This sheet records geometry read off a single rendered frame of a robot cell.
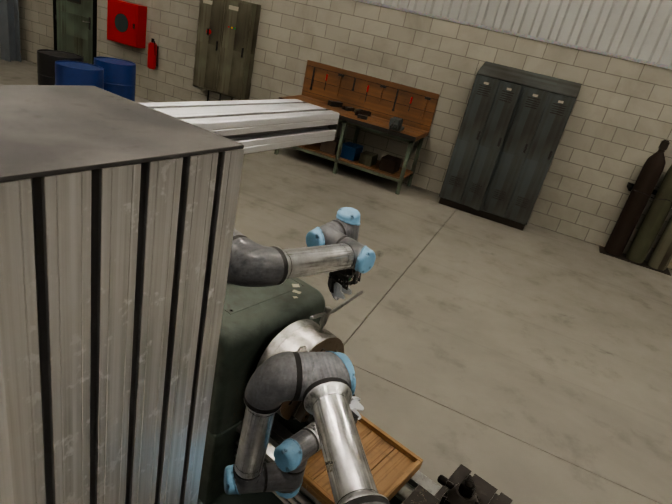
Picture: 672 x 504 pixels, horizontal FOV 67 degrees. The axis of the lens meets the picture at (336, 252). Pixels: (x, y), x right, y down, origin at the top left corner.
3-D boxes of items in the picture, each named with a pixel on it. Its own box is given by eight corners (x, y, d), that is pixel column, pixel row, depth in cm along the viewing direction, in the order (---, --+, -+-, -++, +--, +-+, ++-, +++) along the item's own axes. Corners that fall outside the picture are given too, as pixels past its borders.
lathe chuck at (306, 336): (248, 415, 164) (279, 329, 157) (307, 393, 190) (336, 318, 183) (267, 432, 160) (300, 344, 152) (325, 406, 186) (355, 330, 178)
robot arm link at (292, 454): (268, 463, 140) (273, 440, 137) (296, 443, 148) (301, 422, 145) (289, 482, 136) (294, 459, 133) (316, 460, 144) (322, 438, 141)
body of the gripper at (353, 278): (346, 292, 170) (349, 262, 163) (327, 280, 174) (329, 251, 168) (360, 282, 175) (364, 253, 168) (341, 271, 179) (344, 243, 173)
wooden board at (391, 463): (282, 469, 160) (284, 460, 159) (351, 417, 187) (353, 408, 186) (357, 535, 145) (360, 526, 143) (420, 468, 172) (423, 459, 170)
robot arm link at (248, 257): (251, 259, 111) (383, 243, 147) (221, 238, 117) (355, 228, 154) (240, 305, 114) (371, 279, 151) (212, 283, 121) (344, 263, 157)
